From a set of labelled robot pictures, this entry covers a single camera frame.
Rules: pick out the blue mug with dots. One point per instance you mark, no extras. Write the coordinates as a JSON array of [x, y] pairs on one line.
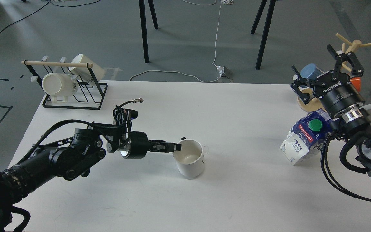
[[311, 71]]

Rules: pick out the black wire mug rack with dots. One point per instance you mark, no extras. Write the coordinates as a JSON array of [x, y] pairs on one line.
[[91, 92]]

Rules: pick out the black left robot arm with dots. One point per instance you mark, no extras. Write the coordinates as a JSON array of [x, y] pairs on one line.
[[72, 157]]

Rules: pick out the white power adapter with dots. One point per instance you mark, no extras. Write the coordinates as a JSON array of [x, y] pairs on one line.
[[224, 72]]

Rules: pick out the white mug front on rack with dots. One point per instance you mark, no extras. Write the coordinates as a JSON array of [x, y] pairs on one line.
[[59, 85]]

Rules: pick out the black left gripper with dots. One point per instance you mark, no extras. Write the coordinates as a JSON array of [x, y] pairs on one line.
[[139, 145]]

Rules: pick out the wooden mug tree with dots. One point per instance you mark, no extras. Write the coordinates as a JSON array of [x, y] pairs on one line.
[[347, 46]]

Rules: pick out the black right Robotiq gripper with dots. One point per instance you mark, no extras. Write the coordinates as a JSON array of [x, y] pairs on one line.
[[338, 93]]

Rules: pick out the blue white milk carton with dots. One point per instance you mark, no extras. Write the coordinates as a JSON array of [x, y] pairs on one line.
[[306, 137]]

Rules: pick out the white mug with smiley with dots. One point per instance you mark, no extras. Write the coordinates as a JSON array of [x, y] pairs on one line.
[[190, 159]]

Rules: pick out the black table leg right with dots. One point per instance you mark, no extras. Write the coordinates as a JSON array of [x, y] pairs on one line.
[[266, 28]]

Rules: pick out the orange mug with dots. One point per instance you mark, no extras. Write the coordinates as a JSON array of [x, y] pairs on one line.
[[357, 83]]

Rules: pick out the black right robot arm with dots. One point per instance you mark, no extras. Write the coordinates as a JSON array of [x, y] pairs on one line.
[[356, 153]]

